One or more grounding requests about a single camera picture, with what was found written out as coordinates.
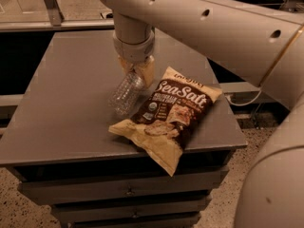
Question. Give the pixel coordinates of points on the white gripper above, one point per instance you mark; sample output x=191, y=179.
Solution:
x=134, y=50

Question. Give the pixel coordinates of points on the clear plastic water bottle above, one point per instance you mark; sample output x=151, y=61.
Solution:
x=126, y=94

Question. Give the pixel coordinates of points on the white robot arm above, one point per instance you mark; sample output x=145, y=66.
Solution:
x=265, y=48

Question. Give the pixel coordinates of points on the brown sea salt chip bag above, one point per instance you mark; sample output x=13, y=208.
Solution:
x=165, y=121

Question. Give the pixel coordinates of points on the grey drawer cabinet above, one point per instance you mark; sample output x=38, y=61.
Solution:
x=59, y=147

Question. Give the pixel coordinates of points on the metal railing frame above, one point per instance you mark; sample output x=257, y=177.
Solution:
x=47, y=16

